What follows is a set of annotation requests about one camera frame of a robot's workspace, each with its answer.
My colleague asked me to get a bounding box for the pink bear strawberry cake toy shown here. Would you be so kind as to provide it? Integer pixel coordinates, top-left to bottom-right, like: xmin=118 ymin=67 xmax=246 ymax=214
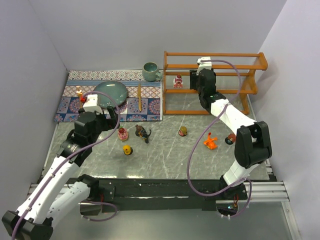
xmin=173 ymin=74 xmax=183 ymax=89

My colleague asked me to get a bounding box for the pink bear donut toy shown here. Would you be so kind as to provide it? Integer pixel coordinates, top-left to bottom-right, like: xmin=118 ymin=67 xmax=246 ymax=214
xmin=117 ymin=127 xmax=129 ymax=142

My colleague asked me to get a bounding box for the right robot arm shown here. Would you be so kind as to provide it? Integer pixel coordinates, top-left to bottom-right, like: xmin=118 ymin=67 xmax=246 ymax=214
xmin=188 ymin=68 xmax=272 ymax=197

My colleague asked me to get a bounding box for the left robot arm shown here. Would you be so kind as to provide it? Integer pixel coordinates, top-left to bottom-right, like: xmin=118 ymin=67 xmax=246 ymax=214
xmin=1 ymin=106 xmax=120 ymax=240

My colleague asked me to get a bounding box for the orange wooden two-tier shelf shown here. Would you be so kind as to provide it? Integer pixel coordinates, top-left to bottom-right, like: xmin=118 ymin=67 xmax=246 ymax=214
xmin=162 ymin=51 xmax=268 ymax=115

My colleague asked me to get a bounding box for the teal ceramic plate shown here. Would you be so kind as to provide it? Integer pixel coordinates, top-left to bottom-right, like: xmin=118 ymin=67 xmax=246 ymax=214
xmin=94 ymin=81 xmax=128 ymax=109

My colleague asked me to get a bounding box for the brown-haired figure with dark creature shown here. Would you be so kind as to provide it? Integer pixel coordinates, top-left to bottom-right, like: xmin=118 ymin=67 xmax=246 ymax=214
xmin=135 ymin=124 xmax=152 ymax=144

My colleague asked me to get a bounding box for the patterned blue placemat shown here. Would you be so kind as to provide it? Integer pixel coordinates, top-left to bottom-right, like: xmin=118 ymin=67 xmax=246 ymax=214
xmin=54 ymin=70 xmax=163 ymax=123

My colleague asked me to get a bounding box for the yellow duck toy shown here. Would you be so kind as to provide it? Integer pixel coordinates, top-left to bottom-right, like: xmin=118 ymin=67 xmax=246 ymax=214
xmin=122 ymin=145 xmax=133 ymax=156

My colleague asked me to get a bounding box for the gold knife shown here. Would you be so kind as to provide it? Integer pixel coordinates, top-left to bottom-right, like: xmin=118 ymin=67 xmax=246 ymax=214
xmin=137 ymin=83 xmax=142 ymax=112

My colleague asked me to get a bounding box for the teal ceramic mug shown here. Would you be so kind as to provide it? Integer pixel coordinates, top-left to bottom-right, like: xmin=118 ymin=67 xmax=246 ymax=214
xmin=142 ymin=62 xmax=162 ymax=82

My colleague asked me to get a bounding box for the red-haired small figurine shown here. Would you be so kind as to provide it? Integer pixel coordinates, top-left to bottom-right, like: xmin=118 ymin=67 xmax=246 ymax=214
xmin=224 ymin=133 xmax=236 ymax=145

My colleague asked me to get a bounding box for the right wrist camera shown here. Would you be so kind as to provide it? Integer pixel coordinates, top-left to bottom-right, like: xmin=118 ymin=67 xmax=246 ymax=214
xmin=196 ymin=56 xmax=212 ymax=75

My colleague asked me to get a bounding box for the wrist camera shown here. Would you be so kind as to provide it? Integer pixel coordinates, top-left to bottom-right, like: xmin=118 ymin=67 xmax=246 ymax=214
xmin=80 ymin=94 xmax=103 ymax=114
xmin=196 ymin=56 xmax=212 ymax=75

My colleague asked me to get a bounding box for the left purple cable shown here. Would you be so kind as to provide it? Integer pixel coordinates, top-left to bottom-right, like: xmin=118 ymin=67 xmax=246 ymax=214
xmin=11 ymin=91 xmax=121 ymax=238

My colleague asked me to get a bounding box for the purple cable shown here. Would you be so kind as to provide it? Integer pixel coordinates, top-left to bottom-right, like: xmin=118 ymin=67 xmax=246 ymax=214
xmin=186 ymin=59 xmax=253 ymax=220
xmin=11 ymin=91 xmax=121 ymax=238

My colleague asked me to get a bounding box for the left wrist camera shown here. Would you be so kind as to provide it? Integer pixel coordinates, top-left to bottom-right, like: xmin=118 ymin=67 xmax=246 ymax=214
xmin=80 ymin=94 xmax=103 ymax=114

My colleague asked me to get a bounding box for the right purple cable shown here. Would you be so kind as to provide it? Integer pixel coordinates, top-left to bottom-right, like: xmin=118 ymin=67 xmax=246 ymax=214
xmin=186 ymin=59 xmax=253 ymax=220

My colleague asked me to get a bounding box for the black base frame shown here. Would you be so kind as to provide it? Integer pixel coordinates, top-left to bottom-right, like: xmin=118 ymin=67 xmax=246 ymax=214
xmin=80 ymin=178 xmax=249 ymax=216

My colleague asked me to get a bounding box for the aluminium rail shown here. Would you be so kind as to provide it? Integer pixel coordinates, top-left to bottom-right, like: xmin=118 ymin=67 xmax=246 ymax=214
xmin=27 ymin=162 xmax=291 ymax=205

